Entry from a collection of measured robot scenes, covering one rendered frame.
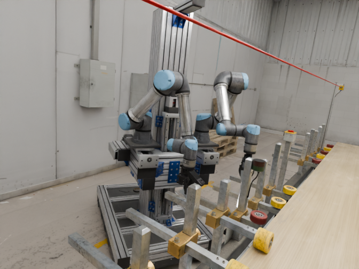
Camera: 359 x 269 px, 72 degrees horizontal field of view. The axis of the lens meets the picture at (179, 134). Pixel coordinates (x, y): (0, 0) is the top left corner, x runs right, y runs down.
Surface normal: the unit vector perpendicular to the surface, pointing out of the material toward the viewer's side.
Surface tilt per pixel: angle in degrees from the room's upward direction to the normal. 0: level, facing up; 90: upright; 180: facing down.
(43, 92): 90
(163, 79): 85
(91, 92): 90
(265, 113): 90
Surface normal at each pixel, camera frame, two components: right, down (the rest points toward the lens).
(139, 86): -0.58, 0.11
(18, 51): 0.81, 0.21
